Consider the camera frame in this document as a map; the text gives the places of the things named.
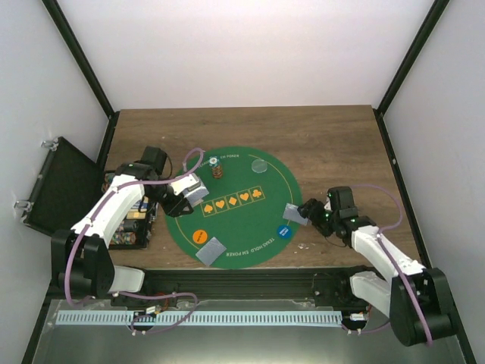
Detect dealt cards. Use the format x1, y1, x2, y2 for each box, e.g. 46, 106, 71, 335
196, 237, 227, 266
283, 203, 308, 226

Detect black poker chip case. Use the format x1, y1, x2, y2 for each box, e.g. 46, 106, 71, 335
109, 196, 157, 250

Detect blue small blind button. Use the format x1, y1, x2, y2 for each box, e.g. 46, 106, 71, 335
277, 224, 293, 240

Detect clear round dealer button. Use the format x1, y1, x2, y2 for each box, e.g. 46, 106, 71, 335
251, 158, 268, 174

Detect black mounting rail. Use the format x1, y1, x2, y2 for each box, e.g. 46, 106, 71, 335
48, 265, 448, 308

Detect orange big blind button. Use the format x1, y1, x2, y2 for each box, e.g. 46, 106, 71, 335
192, 229, 208, 245

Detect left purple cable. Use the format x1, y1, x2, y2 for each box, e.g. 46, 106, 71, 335
65, 147, 206, 336

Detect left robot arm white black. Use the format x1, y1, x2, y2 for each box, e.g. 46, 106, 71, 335
51, 146, 202, 307

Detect round green poker mat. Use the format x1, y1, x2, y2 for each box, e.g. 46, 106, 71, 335
166, 146, 302, 269

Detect light blue slotted strip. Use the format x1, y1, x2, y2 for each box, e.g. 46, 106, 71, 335
55, 310, 343, 328

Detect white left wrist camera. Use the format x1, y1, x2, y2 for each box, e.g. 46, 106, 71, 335
168, 174, 200, 196

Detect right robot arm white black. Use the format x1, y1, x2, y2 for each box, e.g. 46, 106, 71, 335
297, 187, 458, 347

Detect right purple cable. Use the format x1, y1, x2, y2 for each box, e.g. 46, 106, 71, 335
340, 183, 434, 347

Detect stacked poker chips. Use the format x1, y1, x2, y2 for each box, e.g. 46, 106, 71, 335
208, 156, 223, 179

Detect purple cable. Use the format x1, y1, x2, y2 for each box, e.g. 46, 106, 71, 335
65, 147, 206, 336
340, 183, 434, 347

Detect blue patterned card deck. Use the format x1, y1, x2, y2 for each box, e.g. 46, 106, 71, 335
184, 182, 209, 207

